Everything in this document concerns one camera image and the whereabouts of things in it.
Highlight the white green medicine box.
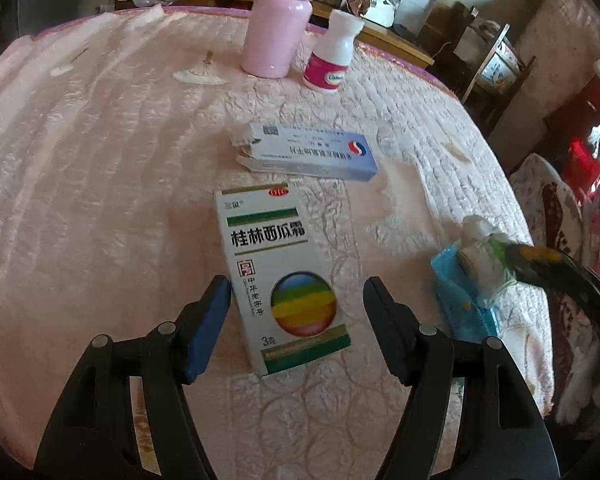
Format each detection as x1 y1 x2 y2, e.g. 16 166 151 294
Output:
215 183 351 376

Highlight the blue plastic wrapper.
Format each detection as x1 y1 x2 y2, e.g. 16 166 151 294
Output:
430 240 502 344

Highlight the blue white medicine box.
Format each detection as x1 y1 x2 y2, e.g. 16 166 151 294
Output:
230 122 378 182

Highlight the white pink-labelled pill bottle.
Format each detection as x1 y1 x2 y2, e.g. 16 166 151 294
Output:
302 10 364 92

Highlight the pink quilted table cover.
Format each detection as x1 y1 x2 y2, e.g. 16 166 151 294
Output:
0 6 530 479

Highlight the pink thermos bottle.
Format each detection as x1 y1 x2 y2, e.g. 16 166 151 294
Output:
240 0 313 79

